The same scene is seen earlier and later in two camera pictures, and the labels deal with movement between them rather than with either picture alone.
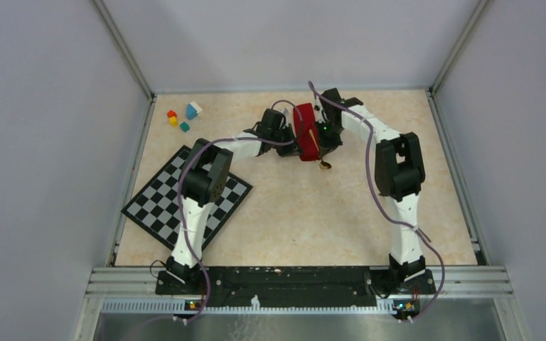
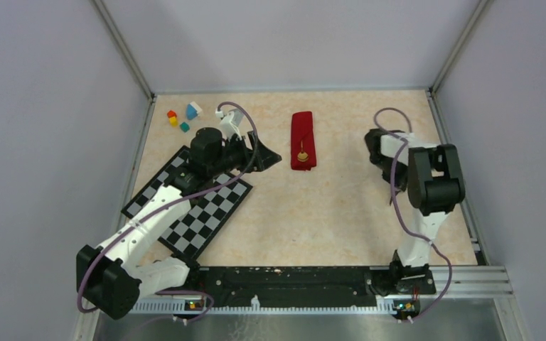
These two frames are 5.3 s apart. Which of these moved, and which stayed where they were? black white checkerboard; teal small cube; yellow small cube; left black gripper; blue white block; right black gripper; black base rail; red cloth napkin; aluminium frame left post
Moved: red cloth napkin; right black gripper; left black gripper
Stayed: yellow small cube; black base rail; aluminium frame left post; blue white block; teal small cube; black white checkerboard
